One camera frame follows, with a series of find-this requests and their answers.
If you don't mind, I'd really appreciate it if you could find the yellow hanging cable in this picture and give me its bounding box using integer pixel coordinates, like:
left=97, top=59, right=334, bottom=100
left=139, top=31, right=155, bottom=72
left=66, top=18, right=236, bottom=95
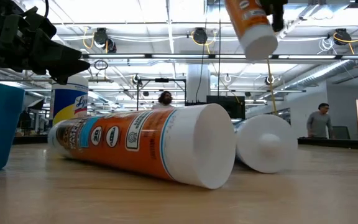
left=265, top=58, right=278, bottom=115

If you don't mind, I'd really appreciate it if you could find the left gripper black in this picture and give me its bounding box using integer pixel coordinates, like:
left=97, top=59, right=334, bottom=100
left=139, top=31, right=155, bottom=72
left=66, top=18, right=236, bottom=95
left=0, top=0, right=91, bottom=85

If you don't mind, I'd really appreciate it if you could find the black ceiling cable reel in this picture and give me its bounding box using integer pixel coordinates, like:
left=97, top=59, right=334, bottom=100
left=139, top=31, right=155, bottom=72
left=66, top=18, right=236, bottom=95
left=191, top=27, right=209, bottom=45
left=333, top=27, right=349, bottom=46
left=92, top=27, right=117, bottom=54

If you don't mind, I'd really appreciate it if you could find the person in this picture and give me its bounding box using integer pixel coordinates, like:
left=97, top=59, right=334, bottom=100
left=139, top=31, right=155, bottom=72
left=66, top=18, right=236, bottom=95
left=306, top=103, right=334, bottom=139
left=152, top=90, right=175, bottom=110

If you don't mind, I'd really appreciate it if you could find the black overhead camera rig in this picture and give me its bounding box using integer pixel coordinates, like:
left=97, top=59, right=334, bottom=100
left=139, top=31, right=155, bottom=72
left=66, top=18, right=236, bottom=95
left=136, top=77, right=188, bottom=111

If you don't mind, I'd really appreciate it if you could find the silver ventilation duct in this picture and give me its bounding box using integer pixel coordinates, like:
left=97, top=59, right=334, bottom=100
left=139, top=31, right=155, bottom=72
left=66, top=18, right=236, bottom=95
left=284, top=59, right=352, bottom=90

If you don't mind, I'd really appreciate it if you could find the blue white silicone tube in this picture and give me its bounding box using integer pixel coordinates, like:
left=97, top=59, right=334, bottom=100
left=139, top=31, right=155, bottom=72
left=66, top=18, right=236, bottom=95
left=233, top=114, right=298, bottom=174

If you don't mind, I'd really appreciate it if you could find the orange sealant tube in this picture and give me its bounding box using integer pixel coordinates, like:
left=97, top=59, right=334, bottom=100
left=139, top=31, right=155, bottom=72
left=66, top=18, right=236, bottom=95
left=224, top=0, right=278, bottom=60
left=47, top=103, right=236, bottom=190

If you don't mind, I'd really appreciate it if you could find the black background monitor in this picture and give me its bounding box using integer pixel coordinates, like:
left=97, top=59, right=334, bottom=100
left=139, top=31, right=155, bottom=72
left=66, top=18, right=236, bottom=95
left=206, top=95, right=246, bottom=119

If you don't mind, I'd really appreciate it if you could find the Lysol wipes canister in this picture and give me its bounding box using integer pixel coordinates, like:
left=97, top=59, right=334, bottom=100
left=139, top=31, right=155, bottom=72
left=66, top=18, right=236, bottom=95
left=50, top=74, right=89, bottom=126

